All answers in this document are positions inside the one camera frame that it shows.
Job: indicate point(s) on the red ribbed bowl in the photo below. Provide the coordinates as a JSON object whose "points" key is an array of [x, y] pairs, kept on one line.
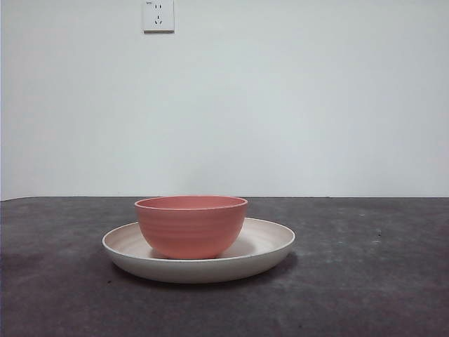
{"points": [[191, 228]]}

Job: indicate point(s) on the white round plate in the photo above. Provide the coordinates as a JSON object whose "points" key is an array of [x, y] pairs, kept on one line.
{"points": [[196, 272]]}

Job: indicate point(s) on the white wall socket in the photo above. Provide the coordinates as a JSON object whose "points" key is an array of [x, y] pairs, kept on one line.
{"points": [[159, 17]]}

